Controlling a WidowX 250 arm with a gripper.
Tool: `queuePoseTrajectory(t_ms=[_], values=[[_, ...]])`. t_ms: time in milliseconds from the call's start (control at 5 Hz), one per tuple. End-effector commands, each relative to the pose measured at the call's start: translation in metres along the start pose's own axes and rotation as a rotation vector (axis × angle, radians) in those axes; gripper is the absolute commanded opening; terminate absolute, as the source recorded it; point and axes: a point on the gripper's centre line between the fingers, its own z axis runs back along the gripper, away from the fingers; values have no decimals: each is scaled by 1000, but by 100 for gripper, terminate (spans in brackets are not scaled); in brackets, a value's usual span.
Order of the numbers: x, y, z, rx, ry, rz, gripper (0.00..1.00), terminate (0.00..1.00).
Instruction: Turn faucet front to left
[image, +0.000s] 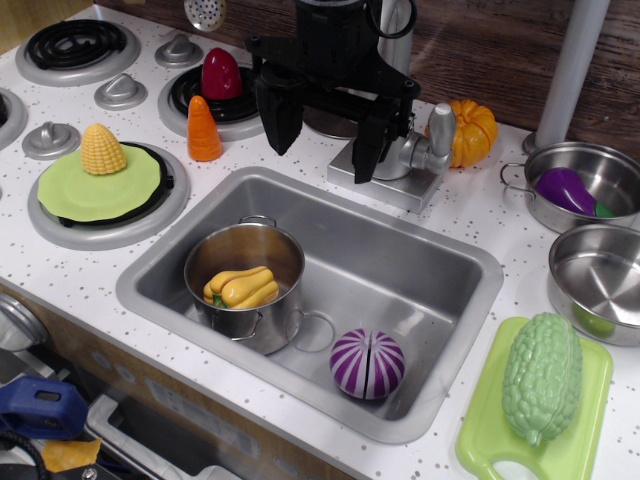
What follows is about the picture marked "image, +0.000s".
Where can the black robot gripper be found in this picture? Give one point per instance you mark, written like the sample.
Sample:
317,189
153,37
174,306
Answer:
332,63

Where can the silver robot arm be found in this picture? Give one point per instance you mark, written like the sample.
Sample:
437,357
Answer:
346,58

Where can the silver toy faucet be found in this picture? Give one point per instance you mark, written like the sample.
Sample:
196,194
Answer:
413,168

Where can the back right stove burner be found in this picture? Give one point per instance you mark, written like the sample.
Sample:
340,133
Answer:
236,119

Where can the stove burner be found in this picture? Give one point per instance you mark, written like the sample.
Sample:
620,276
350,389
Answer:
164,204
77,53
16,118
236,119

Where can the red toy pepper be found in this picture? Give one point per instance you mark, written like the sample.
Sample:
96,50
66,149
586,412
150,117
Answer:
220,76

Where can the orange toy carrot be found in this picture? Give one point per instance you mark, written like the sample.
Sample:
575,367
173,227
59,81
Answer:
203,139

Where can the steel pot in sink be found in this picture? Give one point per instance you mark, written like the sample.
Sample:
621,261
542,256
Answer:
254,241

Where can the orange toy pumpkin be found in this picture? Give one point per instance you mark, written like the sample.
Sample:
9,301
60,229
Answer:
475,135

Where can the silver strainer spoon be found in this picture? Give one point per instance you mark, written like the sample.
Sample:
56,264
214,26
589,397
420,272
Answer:
205,15

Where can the silver stove knob back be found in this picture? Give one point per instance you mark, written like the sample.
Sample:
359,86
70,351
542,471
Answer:
179,52

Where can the silver stove knob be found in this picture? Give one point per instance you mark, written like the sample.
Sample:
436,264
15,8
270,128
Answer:
179,52
50,141
121,93

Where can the front right stove burner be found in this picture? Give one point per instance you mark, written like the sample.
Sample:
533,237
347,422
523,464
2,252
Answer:
164,204

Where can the grey metal sink basin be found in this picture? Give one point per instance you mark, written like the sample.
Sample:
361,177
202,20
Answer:
364,269

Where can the yellow toy bell pepper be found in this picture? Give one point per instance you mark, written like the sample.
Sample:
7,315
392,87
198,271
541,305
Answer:
245,289

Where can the silver stove knob middle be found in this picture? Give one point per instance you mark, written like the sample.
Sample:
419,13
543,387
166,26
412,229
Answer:
121,93

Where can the yellow toy corn cob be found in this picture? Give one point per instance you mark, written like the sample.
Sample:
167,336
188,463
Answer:
101,152

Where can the purple toy eggplant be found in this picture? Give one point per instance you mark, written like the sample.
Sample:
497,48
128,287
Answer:
565,188

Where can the purple striped toy onion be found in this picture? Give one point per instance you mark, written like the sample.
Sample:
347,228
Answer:
367,364

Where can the steel pot with eggplant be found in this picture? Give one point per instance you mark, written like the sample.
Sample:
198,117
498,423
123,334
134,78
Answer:
610,176

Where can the back left stove burner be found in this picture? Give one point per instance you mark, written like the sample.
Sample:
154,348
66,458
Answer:
77,53

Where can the light green toy plate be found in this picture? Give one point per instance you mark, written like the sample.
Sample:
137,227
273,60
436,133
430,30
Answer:
66,190

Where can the silver stove knob front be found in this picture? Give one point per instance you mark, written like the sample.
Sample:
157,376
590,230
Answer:
50,141

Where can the grey vertical pole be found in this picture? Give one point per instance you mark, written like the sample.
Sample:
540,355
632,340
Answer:
584,28

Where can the empty steel pot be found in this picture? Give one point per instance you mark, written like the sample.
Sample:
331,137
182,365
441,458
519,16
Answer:
594,281

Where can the front left stove burner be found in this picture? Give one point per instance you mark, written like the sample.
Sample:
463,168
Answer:
16,118

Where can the green toy bitter melon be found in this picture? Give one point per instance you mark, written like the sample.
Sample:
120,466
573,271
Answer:
542,380

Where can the light green cutting board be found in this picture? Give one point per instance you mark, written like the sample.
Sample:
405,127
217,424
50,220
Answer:
486,436

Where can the blue clamp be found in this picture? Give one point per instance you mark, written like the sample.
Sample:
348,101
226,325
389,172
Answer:
39,408

